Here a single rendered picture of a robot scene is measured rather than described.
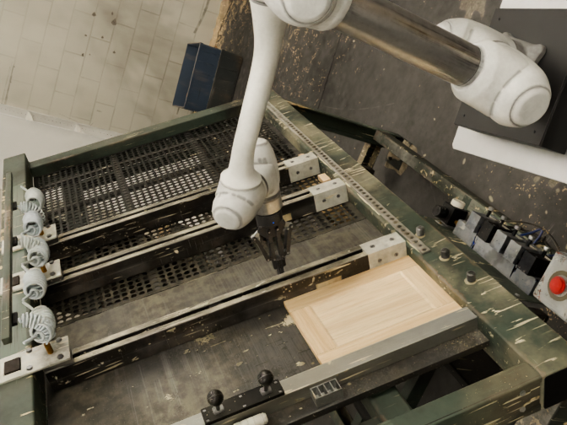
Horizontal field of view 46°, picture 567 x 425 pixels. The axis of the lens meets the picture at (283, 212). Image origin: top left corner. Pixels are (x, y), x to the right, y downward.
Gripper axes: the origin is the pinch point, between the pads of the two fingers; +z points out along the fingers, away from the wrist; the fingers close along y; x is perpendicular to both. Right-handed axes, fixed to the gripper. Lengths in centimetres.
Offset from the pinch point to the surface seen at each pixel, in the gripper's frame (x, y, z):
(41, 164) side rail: -144, 66, 6
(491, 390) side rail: 67, -26, 2
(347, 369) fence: 43.6, -1.3, 3.9
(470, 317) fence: 43, -36, 4
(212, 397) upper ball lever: 47, 32, -7
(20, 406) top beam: 20, 75, -1
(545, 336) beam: 59, -47, 2
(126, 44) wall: -520, -13, 62
